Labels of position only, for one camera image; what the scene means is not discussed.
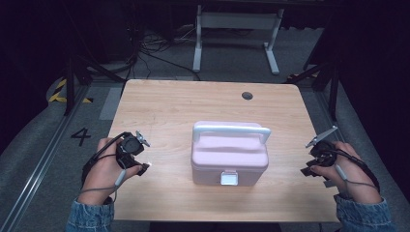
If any person's left hand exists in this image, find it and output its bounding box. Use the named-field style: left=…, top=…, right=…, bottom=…
left=77, top=137, right=143, bottom=206

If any pink storage box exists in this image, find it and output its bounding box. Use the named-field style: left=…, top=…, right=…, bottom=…
left=190, top=120, right=272, bottom=188

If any person's left denim sleeve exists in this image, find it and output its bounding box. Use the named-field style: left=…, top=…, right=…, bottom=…
left=64, top=196, right=116, bottom=232

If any person's right hand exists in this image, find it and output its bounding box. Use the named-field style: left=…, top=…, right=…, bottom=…
left=309, top=140, right=383, bottom=205

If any person's denim sleeve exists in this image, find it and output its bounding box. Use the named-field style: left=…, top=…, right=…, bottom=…
left=334, top=192, right=398, bottom=232
left=64, top=196, right=116, bottom=232

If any black strap of left gripper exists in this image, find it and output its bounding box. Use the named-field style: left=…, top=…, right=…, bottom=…
left=80, top=130, right=132, bottom=191

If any black strap of right gripper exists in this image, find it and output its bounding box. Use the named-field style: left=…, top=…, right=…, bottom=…
left=322, top=139, right=381, bottom=193

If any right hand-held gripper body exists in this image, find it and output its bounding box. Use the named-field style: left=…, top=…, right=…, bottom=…
left=305, top=125, right=339, bottom=168

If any black strap of gripper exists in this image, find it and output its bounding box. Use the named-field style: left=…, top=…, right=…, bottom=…
left=80, top=130, right=132, bottom=191
left=322, top=139, right=381, bottom=193

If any grey cable of right gripper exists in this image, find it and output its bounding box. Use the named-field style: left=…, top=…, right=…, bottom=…
left=334, top=162, right=379, bottom=191

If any bundle of black floor cables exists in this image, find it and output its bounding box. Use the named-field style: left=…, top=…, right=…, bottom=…
left=125, top=25, right=201, bottom=81

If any grey cable of gripper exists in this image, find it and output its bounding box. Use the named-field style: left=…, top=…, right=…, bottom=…
left=334, top=162, right=379, bottom=191
left=78, top=158, right=128, bottom=205

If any white metal stand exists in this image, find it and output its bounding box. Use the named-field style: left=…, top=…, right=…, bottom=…
left=191, top=4, right=285, bottom=76

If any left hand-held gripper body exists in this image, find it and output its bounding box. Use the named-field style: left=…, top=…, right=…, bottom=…
left=115, top=130, right=152, bottom=170

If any black tripod stand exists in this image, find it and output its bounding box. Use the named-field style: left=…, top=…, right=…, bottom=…
left=63, top=47, right=128, bottom=117
left=283, top=47, right=342, bottom=123

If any grey cable of left gripper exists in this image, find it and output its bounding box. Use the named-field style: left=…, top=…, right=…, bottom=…
left=78, top=158, right=128, bottom=205

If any person's right denim sleeve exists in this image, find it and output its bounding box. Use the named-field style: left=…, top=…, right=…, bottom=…
left=334, top=192, right=398, bottom=232

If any yellow black floor tape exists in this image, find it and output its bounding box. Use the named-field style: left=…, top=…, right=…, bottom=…
left=47, top=78, right=95, bottom=104

